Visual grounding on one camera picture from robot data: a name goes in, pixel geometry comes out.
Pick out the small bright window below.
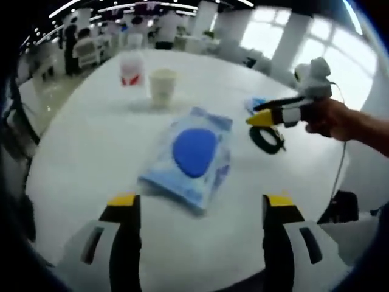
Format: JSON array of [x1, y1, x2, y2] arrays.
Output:
[[239, 5, 291, 58]]

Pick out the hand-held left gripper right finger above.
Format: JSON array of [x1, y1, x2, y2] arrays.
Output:
[[261, 193, 355, 292]]

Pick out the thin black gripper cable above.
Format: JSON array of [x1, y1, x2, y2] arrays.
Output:
[[329, 80, 349, 198]]

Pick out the clear red-labelled spray bottle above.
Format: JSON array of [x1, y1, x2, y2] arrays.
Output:
[[119, 51, 145, 88]]

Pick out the person's grey trousers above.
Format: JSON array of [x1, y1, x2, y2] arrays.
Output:
[[318, 220, 389, 265]]

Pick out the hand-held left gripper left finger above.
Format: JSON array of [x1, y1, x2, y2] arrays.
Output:
[[53, 193, 142, 292]]

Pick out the white office chair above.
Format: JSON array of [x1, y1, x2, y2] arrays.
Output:
[[74, 39, 101, 68]]

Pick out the white table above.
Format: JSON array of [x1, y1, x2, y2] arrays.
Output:
[[24, 48, 359, 287]]

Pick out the blue-lidded wet wipes packet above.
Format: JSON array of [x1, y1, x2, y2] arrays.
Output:
[[137, 106, 234, 217]]

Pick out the person's right hand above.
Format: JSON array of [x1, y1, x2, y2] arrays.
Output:
[[305, 97, 362, 142]]

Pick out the blue plastic bag packet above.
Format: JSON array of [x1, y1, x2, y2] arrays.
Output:
[[243, 96, 270, 113]]

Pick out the black object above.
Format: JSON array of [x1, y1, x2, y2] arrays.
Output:
[[317, 190, 361, 224]]

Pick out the cream paper cup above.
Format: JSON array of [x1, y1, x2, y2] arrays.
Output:
[[148, 68, 179, 107]]

